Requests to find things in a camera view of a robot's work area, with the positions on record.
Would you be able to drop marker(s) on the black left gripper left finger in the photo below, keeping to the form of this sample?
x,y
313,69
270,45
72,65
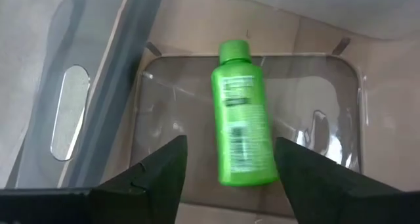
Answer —
x,y
157,184

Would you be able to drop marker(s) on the green travel bottle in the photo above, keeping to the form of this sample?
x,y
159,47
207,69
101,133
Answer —
x,y
243,119

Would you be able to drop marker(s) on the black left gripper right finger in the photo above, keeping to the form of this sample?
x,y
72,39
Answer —
x,y
315,191

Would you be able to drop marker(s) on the smoked dark transparent bin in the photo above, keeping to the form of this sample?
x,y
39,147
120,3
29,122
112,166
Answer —
x,y
183,96

